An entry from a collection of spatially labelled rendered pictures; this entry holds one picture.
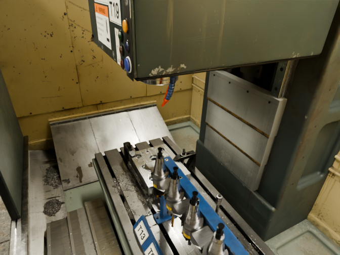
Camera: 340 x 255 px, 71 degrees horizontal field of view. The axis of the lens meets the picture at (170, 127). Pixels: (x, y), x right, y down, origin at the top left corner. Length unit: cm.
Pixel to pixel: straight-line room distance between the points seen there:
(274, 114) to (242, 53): 45
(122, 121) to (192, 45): 152
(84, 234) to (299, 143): 107
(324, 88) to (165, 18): 67
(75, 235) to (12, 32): 125
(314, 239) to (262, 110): 88
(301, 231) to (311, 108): 84
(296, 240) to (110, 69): 168
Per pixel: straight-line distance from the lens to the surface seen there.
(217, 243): 62
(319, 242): 169
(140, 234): 105
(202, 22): 59
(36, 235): 151
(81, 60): 188
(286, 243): 158
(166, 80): 86
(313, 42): 90
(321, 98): 104
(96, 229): 132
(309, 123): 106
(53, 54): 186
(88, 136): 194
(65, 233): 141
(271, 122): 109
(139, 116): 208
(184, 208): 76
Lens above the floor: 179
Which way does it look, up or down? 30 degrees down
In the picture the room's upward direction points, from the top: 2 degrees clockwise
